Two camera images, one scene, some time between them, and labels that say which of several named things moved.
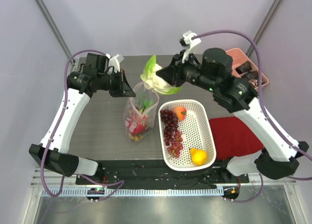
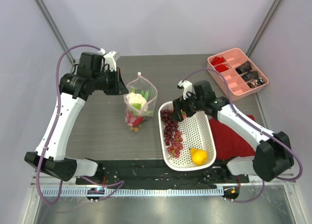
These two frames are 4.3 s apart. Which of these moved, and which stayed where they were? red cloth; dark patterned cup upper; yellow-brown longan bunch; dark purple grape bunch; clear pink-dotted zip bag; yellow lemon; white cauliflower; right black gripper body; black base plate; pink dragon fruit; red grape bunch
Moved: clear pink-dotted zip bag; pink dragon fruit; white cauliflower; yellow-brown longan bunch; right black gripper body
Stayed: red grape bunch; dark purple grape bunch; yellow lemon; black base plate; dark patterned cup upper; red cloth
